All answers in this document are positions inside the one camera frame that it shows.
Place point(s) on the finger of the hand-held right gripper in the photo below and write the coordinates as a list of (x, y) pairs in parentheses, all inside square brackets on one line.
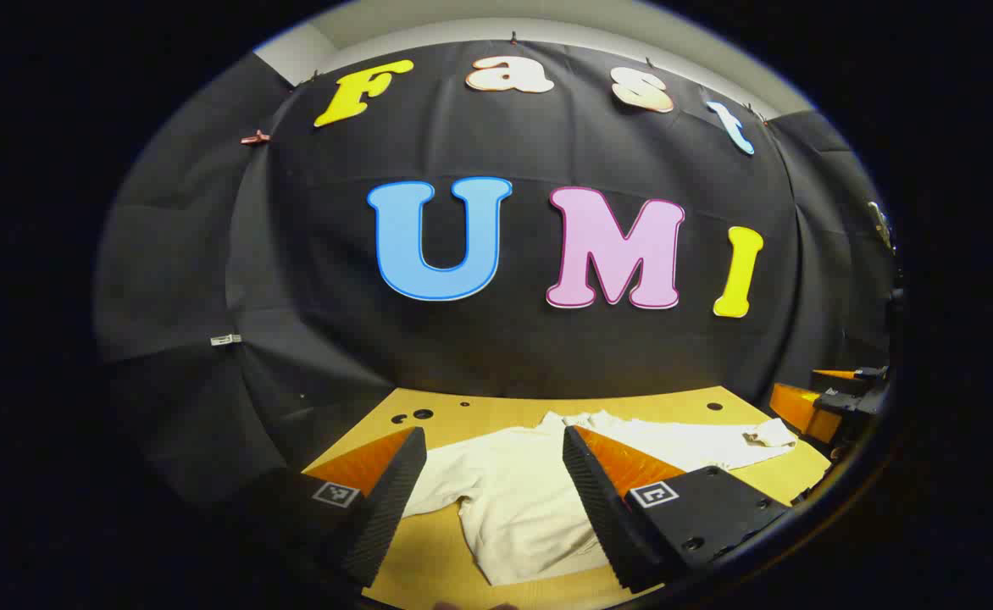
[(835, 374), (797, 411)]

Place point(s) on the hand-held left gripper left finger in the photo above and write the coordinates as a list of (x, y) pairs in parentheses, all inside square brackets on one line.
[(391, 500)]

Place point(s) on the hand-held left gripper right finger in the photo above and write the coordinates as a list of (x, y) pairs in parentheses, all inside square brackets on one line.
[(602, 508)]

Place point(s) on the cream white sweatshirt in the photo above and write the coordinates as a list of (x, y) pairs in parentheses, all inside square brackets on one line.
[(513, 496)]

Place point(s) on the black backdrop cloth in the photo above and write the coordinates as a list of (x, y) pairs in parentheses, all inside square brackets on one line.
[(505, 356)]

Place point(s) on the white cloth clip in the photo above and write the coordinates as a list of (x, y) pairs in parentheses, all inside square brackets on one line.
[(225, 340)]

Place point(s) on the red cloth clip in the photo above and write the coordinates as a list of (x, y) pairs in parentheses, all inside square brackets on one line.
[(255, 137)]

